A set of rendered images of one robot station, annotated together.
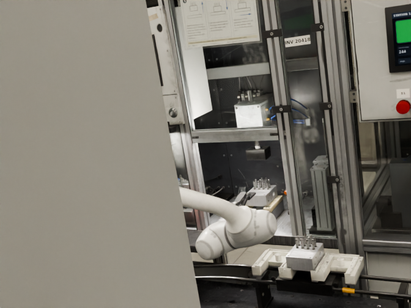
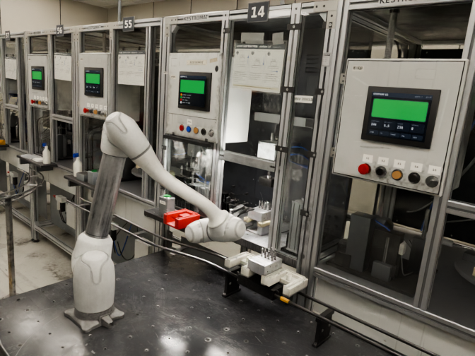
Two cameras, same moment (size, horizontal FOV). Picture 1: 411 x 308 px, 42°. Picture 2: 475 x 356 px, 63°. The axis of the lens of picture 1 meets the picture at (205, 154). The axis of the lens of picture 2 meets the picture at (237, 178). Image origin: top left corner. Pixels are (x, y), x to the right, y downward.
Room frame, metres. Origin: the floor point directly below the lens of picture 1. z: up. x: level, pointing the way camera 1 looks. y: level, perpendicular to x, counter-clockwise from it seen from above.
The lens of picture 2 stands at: (0.12, -0.44, 1.64)
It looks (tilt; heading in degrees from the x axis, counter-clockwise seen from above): 12 degrees down; 11
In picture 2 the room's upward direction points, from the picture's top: 5 degrees clockwise
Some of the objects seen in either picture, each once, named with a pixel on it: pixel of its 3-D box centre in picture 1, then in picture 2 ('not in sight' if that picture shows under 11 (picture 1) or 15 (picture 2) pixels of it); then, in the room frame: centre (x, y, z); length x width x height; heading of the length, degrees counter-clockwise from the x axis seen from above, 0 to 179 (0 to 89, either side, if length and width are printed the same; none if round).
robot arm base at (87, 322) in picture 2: not in sight; (97, 311); (1.43, 0.36, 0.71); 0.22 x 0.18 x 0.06; 60
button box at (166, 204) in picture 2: not in sight; (167, 205); (2.14, 0.34, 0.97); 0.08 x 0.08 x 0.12; 60
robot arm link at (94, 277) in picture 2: not in sight; (94, 277); (1.45, 0.38, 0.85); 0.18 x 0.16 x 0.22; 36
